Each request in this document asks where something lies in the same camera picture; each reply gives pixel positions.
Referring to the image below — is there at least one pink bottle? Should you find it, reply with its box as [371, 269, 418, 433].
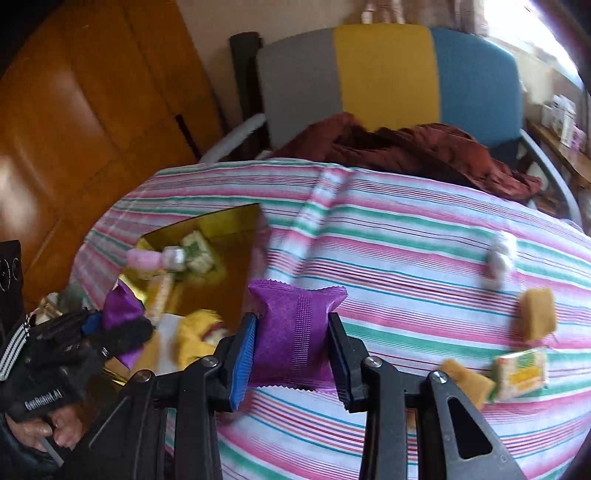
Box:
[127, 246, 188, 274]

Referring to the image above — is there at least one purple snack packet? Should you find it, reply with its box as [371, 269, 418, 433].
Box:
[248, 279, 348, 393]
[104, 281, 148, 370]

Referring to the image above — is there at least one white crumpled packet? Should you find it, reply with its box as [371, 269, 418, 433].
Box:
[482, 231, 518, 291]

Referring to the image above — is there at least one white card box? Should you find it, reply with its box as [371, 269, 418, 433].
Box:
[152, 314, 185, 372]

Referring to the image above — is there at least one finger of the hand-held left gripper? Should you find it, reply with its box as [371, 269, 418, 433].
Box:
[46, 308, 105, 341]
[90, 318, 155, 366]

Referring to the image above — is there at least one brown red cloth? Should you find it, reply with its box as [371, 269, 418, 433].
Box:
[259, 113, 543, 204]

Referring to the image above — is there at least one person's left hand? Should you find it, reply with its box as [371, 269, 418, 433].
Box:
[7, 406, 83, 462]

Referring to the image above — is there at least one white chair armrest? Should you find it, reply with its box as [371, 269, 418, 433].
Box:
[198, 114, 266, 162]

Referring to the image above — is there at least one yellow sponge cube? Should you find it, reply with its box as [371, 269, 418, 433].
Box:
[522, 288, 558, 343]
[436, 359, 497, 411]

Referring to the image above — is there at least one striped bed sheet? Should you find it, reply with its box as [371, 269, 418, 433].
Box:
[69, 157, 591, 480]

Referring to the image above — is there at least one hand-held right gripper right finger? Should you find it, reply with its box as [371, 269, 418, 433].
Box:
[327, 313, 527, 480]

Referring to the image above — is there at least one wooden side shelf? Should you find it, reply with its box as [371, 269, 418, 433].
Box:
[526, 92, 591, 190]

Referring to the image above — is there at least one beige curtain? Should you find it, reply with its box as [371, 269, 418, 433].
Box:
[360, 0, 490, 37]

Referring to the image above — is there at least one long pale yellow packet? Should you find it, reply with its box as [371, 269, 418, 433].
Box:
[147, 272, 177, 324]

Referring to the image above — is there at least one grey yellow blue chair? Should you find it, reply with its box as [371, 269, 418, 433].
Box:
[256, 25, 581, 227]

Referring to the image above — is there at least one small green box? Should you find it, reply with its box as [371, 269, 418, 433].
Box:
[180, 230, 219, 278]

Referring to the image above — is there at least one green yellow snack packet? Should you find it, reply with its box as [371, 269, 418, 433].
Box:
[489, 347, 550, 402]

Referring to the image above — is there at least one gold tray box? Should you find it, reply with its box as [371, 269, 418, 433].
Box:
[113, 203, 273, 388]

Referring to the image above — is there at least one wooden wardrobe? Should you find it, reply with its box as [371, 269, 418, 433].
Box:
[0, 0, 227, 308]

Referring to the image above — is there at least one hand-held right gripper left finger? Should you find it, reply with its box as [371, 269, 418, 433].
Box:
[81, 313, 258, 480]

